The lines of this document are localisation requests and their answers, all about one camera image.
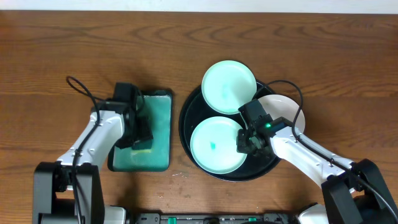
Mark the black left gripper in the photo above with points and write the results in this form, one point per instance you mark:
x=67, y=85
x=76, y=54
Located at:
x=140, y=134

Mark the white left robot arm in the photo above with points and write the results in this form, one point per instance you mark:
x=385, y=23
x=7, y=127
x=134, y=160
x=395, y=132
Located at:
x=69, y=189

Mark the round black tray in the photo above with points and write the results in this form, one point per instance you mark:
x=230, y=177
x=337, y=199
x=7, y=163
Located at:
x=194, y=111

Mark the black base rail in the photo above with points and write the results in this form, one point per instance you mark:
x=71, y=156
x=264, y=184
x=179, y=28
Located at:
x=156, y=218

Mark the mint green plate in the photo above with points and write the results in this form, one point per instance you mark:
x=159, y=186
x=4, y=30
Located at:
x=213, y=145
x=227, y=85

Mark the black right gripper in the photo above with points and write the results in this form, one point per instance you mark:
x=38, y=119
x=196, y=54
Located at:
x=246, y=140

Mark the green yellow sponge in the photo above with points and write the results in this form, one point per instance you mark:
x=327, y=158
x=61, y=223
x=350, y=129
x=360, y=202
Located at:
x=144, y=138

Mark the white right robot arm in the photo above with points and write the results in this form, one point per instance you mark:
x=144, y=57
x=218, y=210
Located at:
x=353, y=192

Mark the white plate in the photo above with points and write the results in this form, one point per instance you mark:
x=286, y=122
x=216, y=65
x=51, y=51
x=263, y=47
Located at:
x=279, y=106

